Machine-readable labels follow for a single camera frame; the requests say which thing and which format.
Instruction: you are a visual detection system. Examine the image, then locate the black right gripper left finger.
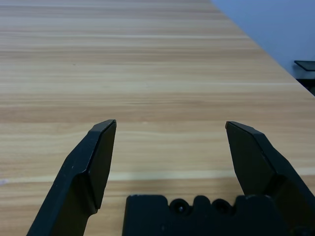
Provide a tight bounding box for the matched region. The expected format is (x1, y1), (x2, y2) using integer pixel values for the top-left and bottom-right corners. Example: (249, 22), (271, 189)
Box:
(26, 119), (117, 236)

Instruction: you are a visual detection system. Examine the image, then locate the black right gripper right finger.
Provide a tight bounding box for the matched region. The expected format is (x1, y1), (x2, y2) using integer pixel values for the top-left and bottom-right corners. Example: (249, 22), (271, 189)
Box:
(225, 121), (315, 236)

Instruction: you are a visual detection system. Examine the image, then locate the black floor mat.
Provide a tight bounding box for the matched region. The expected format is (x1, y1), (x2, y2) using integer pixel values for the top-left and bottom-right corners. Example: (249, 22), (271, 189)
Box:
(296, 78), (315, 96)

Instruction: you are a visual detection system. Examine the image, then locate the black stand base plate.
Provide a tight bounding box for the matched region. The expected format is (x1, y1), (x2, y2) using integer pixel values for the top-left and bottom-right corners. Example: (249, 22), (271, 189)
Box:
(294, 60), (315, 72)

